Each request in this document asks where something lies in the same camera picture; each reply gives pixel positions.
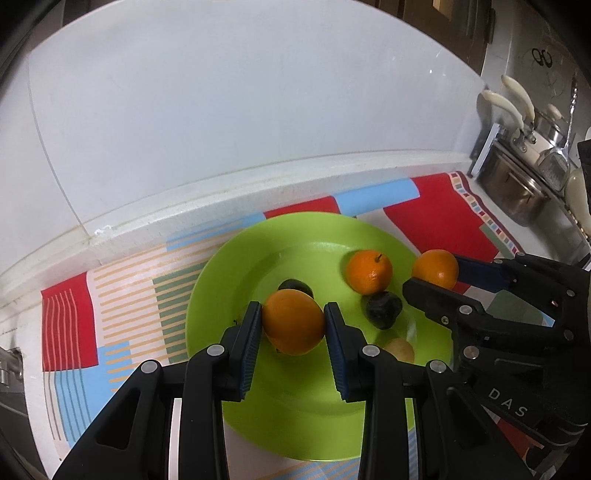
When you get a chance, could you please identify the green plate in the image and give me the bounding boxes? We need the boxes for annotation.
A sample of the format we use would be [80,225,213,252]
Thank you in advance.
[185,213,455,462]

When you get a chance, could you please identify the steel slotted spatula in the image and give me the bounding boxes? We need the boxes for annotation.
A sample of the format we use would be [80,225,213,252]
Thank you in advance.
[538,71,580,192]

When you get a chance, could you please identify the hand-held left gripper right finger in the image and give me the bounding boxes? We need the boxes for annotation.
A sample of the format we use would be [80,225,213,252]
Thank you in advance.
[323,302,527,480]

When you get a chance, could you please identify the yellowish brown fruit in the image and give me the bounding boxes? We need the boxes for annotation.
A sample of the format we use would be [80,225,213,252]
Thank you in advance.
[379,338,416,365]

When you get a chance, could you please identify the dark brown window frame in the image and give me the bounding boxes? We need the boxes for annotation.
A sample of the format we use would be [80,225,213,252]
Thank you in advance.
[402,0,490,75]

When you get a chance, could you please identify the white ceramic pot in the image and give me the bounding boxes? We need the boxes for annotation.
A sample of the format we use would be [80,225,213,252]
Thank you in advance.
[566,168,591,236]

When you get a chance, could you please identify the colourful patchwork mat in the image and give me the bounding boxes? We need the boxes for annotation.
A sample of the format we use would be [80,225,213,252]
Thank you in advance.
[41,172,555,480]

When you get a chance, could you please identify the white metal pot rack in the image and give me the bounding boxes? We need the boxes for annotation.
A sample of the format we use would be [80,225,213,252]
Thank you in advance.
[468,122,591,273]

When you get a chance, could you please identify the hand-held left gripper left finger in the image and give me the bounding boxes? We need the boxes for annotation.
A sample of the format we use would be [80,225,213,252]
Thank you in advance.
[52,301,264,480]

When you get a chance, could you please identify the large orange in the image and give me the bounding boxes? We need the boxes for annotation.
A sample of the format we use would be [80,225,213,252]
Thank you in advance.
[262,290,326,356]

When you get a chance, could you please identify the dark round fruit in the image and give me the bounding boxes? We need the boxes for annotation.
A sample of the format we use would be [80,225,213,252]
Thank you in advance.
[361,291,403,330]
[278,278,315,301]

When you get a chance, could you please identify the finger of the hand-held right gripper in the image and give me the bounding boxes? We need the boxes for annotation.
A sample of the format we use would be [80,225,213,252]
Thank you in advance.
[455,253,591,326]
[403,278,575,367]

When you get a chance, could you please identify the large steel pot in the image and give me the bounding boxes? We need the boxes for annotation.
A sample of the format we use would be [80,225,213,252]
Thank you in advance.
[478,143,552,227]

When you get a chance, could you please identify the small orange with stem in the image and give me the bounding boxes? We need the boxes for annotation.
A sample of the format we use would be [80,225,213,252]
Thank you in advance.
[345,249,394,296]

